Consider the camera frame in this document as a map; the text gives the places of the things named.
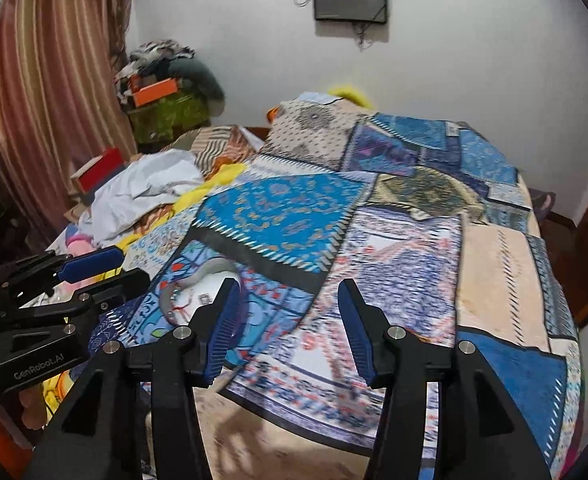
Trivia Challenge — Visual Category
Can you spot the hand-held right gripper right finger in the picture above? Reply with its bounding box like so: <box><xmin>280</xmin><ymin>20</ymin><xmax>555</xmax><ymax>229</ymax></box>
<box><xmin>337</xmin><ymin>279</ymin><xmax>549</xmax><ymax>480</ymax></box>

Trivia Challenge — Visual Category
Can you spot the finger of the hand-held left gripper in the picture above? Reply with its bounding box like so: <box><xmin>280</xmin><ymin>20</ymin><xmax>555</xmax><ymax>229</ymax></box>
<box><xmin>0</xmin><ymin>268</ymin><xmax>151</xmax><ymax>329</ymax></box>
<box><xmin>0</xmin><ymin>246</ymin><xmax>126</xmax><ymax>307</ymax></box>

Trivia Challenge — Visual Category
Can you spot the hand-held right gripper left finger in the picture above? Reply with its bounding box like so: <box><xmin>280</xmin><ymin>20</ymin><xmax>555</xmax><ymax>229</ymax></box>
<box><xmin>24</xmin><ymin>277</ymin><xmax>245</xmax><ymax>480</ymax></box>

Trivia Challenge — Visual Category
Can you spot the white jewelry card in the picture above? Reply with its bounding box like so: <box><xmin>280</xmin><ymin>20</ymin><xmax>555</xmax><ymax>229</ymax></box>
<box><xmin>188</xmin><ymin>271</ymin><xmax>241</xmax><ymax>312</ymax></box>

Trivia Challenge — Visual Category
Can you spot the person's left hand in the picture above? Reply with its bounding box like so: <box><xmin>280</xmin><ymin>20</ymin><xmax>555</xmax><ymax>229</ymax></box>
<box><xmin>17</xmin><ymin>384</ymin><xmax>43</xmax><ymax>432</ymax></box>

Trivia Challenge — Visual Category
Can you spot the pink soft cloth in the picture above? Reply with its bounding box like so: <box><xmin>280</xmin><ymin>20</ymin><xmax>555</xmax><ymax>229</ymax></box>
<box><xmin>63</xmin><ymin>224</ymin><xmax>101</xmax><ymax>262</ymax></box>

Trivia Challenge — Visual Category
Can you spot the grey curved band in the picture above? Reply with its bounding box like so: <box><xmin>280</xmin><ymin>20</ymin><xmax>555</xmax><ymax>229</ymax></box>
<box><xmin>158</xmin><ymin>259</ymin><xmax>235</xmax><ymax>322</ymax></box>

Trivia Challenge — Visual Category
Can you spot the blue patchwork printed blanket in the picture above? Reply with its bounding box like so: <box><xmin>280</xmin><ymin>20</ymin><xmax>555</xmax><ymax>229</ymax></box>
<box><xmin>90</xmin><ymin>107</ymin><xmax>583</xmax><ymax>480</ymax></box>

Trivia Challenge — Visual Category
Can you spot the white crumpled cloth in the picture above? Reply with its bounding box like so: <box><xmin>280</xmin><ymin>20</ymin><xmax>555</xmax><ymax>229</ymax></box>
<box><xmin>76</xmin><ymin>150</ymin><xmax>207</xmax><ymax>242</ymax></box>

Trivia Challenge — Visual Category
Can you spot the red box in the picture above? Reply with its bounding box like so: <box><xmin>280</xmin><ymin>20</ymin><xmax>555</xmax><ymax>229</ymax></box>
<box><xmin>70</xmin><ymin>147</ymin><xmax>128</xmax><ymax>197</ymax></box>

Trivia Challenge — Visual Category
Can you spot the green printed cloth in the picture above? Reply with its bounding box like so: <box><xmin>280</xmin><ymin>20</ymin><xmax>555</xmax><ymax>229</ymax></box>
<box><xmin>126</xmin><ymin>92</ymin><xmax>213</xmax><ymax>147</ymax></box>

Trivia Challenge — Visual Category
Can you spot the brown striped cloth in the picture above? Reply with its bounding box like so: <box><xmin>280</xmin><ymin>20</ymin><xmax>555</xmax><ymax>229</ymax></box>
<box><xmin>166</xmin><ymin>125</ymin><xmax>265</xmax><ymax>182</ymax></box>

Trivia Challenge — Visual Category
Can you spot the orange box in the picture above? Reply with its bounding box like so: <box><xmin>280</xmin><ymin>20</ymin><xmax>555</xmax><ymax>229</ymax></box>
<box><xmin>128</xmin><ymin>77</ymin><xmax>181</xmax><ymax>109</ymax></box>

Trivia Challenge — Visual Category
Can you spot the striped brown curtain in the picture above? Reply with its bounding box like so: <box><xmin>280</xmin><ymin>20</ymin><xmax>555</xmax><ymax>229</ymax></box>
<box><xmin>0</xmin><ymin>0</ymin><xmax>141</xmax><ymax>213</ymax></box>

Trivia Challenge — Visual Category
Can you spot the beige patterned pillow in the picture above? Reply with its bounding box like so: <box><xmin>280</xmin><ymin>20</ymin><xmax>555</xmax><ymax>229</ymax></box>
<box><xmin>261</xmin><ymin>92</ymin><xmax>375</xmax><ymax>171</ymax></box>

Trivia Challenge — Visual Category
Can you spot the pile of folded clothes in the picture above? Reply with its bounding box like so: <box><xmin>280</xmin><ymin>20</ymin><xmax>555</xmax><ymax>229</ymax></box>
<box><xmin>114</xmin><ymin>40</ymin><xmax>227</xmax><ymax>111</ymax></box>

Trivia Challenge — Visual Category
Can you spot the dark purple cloth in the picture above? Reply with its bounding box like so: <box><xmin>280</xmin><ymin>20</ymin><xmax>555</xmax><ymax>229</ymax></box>
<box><xmin>528</xmin><ymin>187</ymin><xmax>557</xmax><ymax>222</ymax></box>

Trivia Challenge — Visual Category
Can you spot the yellow fluffy item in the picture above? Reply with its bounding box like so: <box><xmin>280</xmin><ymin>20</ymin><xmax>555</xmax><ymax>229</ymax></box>
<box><xmin>328</xmin><ymin>84</ymin><xmax>375</xmax><ymax>109</ymax></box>

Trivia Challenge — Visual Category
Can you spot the beaded bracelet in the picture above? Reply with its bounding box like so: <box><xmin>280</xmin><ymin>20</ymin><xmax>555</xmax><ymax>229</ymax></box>
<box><xmin>161</xmin><ymin>282</ymin><xmax>195</xmax><ymax>322</ymax></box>

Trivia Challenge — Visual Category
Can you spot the black hanging cable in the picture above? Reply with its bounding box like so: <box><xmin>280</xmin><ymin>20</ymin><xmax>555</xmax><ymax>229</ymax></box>
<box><xmin>355</xmin><ymin>22</ymin><xmax>375</xmax><ymax>52</ymax></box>

